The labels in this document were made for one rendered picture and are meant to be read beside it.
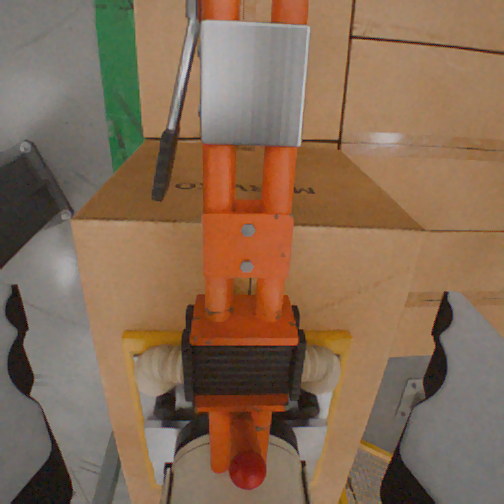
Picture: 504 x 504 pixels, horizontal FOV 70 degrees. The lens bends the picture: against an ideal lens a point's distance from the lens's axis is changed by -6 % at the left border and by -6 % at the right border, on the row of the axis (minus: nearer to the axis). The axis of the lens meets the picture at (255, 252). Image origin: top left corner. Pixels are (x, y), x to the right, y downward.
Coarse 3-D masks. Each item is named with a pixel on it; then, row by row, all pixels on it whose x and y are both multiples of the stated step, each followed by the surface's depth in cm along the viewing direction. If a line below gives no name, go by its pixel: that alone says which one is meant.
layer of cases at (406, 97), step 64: (256, 0) 64; (320, 0) 65; (384, 0) 65; (448, 0) 65; (192, 64) 69; (320, 64) 70; (384, 64) 70; (448, 64) 70; (192, 128) 74; (320, 128) 76; (384, 128) 76; (448, 128) 77; (448, 192) 83; (448, 256) 92
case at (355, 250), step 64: (128, 192) 48; (192, 192) 49; (256, 192) 50; (320, 192) 52; (384, 192) 54; (128, 256) 42; (192, 256) 43; (320, 256) 43; (384, 256) 44; (128, 320) 46; (320, 320) 48; (384, 320) 48; (128, 384) 51; (128, 448) 58
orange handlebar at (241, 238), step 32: (224, 0) 20; (288, 0) 20; (224, 160) 24; (288, 160) 24; (224, 192) 25; (288, 192) 25; (224, 224) 26; (256, 224) 26; (288, 224) 26; (224, 256) 27; (256, 256) 27; (288, 256) 27; (224, 288) 28; (224, 320) 30; (224, 416) 35; (256, 416) 36; (224, 448) 38
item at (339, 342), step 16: (320, 336) 47; (336, 336) 48; (336, 352) 48; (304, 400) 49; (320, 400) 52; (336, 400) 52; (288, 416) 53; (304, 416) 49; (320, 416) 53; (304, 464) 56; (320, 464) 60
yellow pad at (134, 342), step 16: (128, 336) 46; (144, 336) 46; (160, 336) 46; (176, 336) 46; (128, 352) 46; (128, 368) 48; (176, 384) 49; (144, 400) 50; (160, 400) 48; (176, 400) 50; (144, 416) 51; (160, 416) 48; (176, 416) 52; (192, 416) 52; (144, 448) 56; (160, 464) 57; (160, 480) 59
